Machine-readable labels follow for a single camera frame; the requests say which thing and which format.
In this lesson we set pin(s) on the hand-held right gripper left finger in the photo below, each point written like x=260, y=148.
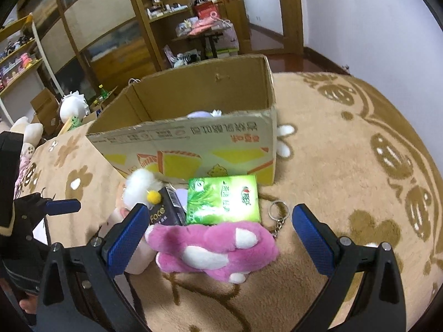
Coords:
x=127, y=240

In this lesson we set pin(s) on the wooden wall shelf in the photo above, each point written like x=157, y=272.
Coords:
x=17, y=41

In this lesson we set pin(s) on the pale pink plush toy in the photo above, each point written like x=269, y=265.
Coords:
x=140, y=258

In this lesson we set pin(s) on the wooden wardrobe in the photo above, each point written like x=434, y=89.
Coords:
x=103, y=31

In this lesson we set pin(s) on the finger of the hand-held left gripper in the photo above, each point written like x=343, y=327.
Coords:
x=64, y=206

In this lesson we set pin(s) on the white spiky-haired plush doll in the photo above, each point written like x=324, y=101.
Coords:
x=72, y=106

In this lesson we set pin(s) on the red gift box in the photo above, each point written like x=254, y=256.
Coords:
x=205, y=9

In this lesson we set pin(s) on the person's left hand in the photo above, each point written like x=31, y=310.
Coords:
x=28, y=307

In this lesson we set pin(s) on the small black box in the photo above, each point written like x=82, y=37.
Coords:
x=166, y=211

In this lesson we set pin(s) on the small dark side table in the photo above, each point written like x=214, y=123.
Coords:
x=211, y=39

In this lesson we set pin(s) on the printed cardboard box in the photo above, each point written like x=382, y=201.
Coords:
x=173, y=136

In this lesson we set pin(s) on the white fluffy plush toy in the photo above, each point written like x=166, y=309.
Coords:
x=139, y=183

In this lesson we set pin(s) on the lavender plush toy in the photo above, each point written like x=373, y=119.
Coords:
x=200, y=114

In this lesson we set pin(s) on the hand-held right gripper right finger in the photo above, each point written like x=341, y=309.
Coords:
x=311, y=240

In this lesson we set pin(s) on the black white striped toy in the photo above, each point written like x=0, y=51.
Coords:
x=185, y=58

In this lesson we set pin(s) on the metal keyring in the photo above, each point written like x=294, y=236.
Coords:
x=277, y=230

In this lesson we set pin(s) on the wooden door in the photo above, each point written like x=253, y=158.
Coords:
x=287, y=7

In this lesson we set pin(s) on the beige plush toy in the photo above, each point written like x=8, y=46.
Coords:
x=29, y=132

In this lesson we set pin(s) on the green tissue packet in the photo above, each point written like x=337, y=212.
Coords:
x=221, y=199

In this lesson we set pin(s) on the small brown cardboard box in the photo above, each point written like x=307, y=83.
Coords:
x=45, y=109

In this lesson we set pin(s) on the green glass bottle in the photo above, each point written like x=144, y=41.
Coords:
x=103, y=92

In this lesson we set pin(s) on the beige printed blanket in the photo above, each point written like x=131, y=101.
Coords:
x=346, y=179

